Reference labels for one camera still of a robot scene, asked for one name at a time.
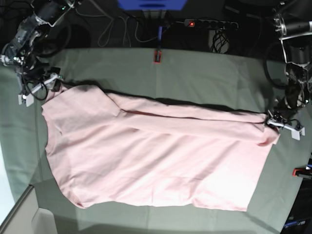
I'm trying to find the red clamp top centre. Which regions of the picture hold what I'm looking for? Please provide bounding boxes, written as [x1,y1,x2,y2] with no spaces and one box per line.
[154,49,162,63]

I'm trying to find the blue clamp handle centre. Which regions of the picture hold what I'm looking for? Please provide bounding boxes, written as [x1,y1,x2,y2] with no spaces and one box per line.
[157,26,163,42]

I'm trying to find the red clamp right edge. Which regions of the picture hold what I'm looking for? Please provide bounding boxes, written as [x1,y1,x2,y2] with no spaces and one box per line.
[292,165,312,180]

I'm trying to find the pink t-shirt black print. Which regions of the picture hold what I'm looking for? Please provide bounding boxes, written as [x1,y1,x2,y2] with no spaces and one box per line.
[42,85,279,212]

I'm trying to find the white bin corner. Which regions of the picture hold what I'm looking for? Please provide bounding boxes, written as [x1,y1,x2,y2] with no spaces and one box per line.
[31,208,58,234]

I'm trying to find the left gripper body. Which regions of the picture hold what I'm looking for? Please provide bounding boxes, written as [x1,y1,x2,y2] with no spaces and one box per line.
[265,99,301,125]

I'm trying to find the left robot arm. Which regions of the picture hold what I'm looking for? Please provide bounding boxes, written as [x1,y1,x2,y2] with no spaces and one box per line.
[263,0,312,127]

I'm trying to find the black power strip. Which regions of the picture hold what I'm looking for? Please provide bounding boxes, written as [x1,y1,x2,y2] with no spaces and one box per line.
[183,19,239,31]

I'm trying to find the white cable on floor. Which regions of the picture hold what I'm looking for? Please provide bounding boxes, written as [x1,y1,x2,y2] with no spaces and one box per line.
[70,0,147,47]

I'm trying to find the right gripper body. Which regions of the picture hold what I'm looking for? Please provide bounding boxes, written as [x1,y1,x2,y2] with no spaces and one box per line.
[24,67,61,93]

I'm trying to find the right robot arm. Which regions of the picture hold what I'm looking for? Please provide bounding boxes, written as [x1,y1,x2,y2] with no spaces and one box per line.
[0,0,77,94]

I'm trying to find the blue box top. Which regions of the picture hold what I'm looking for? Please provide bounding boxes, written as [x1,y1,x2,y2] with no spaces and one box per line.
[118,0,187,10]

